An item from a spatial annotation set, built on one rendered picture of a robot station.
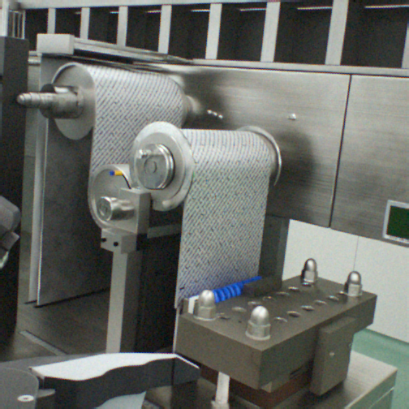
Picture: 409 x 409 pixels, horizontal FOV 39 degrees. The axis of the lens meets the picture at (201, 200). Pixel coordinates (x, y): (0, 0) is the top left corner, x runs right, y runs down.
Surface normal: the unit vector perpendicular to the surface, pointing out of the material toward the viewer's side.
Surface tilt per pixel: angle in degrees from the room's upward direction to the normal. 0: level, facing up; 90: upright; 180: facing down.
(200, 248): 90
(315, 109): 90
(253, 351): 90
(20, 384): 8
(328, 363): 90
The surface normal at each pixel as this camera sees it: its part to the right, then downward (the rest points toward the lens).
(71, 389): -0.13, 0.04
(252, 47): -0.64, 0.07
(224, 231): 0.76, 0.18
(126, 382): 0.37, 0.07
